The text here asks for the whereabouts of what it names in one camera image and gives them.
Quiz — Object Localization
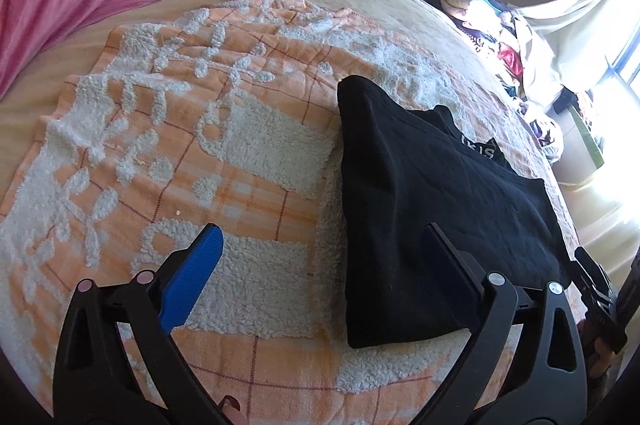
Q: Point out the black turtleneck sweater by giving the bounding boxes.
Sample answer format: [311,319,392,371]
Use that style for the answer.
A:
[337,76,570,348]

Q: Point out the pile of mixed clothes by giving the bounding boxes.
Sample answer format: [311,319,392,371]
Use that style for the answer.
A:
[440,0,564,164]

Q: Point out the right hand thumb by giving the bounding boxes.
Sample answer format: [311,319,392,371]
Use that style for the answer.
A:
[587,337,616,379]

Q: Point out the left hand red nails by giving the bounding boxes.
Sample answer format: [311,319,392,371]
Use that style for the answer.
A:
[220,395,248,425]

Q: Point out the cream curtain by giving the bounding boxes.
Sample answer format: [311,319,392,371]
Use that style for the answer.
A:
[520,0,639,92]

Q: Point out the orange plaid fleece blanket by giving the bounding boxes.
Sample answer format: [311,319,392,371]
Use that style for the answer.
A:
[1,0,577,424]

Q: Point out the beige bed sheet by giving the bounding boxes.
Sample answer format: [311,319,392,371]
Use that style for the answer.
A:
[0,0,501,132]

